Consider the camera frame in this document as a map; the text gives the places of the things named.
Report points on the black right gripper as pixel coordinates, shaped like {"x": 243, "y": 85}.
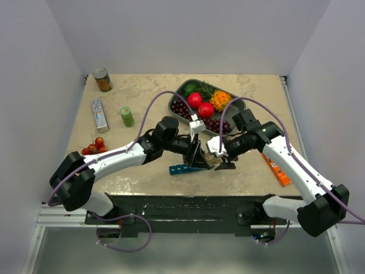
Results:
{"x": 226, "y": 164}

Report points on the clear pill bottle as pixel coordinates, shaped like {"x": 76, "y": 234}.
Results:
{"x": 211, "y": 159}

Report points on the red pomegranate right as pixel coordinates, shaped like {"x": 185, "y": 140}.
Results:
{"x": 205, "y": 110}

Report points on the red pomegranate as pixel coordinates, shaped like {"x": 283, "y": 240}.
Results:
{"x": 205, "y": 110}
{"x": 194, "y": 100}

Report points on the grey plastic fruit tray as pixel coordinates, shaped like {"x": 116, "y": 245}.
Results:
{"x": 180, "y": 108}

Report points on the tin food can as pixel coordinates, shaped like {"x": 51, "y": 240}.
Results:
{"x": 102, "y": 79}

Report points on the red pomegranate left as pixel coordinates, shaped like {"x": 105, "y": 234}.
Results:
{"x": 194, "y": 100}

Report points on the black table front rail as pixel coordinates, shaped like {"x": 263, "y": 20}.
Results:
{"x": 184, "y": 214}

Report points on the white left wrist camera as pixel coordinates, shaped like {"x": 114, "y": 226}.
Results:
{"x": 196, "y": 126}

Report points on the silver toothpaste box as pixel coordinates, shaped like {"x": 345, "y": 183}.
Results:
{"x": 99, "y": 115}

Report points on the orange pineapple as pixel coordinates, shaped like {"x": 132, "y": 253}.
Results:
{"x": 218, "y": 98}

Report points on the red cherry cluster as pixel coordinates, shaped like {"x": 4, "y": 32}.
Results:
{"x": 96, "y": 147}

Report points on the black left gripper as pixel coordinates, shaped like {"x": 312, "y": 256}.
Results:
{"x": 194, "y": 149}

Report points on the orange cardboard box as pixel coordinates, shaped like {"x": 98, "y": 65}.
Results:
{"x": 282, "y": 178}

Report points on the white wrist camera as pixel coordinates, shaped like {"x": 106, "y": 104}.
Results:
{"x": 216, "y": 148}
{"x": 196, "y": 126}

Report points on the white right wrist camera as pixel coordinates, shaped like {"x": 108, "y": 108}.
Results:
{"x": 216, "y": 148}

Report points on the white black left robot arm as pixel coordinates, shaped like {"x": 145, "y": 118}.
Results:
{"x": 73, "y": 181}

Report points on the green lime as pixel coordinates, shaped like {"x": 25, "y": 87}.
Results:
{"x": 188, "y": 89}

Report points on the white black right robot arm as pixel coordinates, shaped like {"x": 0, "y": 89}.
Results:
{"x": 322, "y": 204}

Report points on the teal weekly pill organizer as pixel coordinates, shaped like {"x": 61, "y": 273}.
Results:
{"x": 182, "y": 169}

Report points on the green cylindrical bottle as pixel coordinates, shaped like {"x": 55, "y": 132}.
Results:
{"x": 127, "y": 117}

